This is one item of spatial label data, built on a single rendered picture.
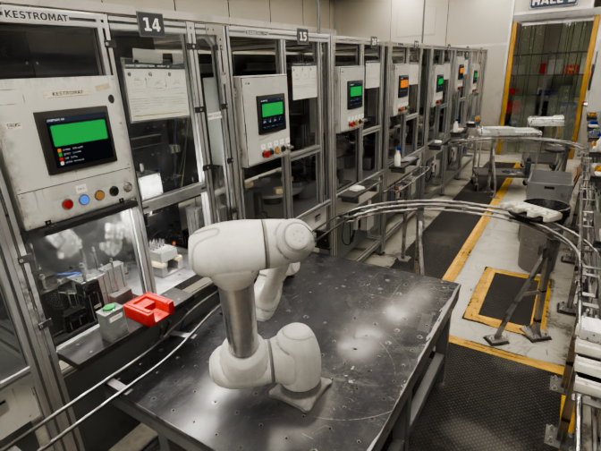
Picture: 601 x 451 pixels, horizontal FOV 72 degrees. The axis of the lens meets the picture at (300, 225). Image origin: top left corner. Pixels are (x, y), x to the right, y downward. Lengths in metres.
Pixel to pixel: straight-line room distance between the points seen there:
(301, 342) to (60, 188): 0.97
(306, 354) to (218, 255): 0.62
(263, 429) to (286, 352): 0.27
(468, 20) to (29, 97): 8.84
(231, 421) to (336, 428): 0.37
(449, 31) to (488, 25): 0.74
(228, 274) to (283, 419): 0.71
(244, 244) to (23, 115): 0.85
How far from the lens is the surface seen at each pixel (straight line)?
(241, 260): 1.02
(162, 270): 2.10
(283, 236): 1.00
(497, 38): 9.58
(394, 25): 10.13
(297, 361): 1.51
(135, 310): 1.78
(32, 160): 1.58
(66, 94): 1.63
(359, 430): 1.56
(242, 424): 1.60
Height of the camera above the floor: 1.82
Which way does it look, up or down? 21 degrees down
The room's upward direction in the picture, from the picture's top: 2 degrees counter-clockwise
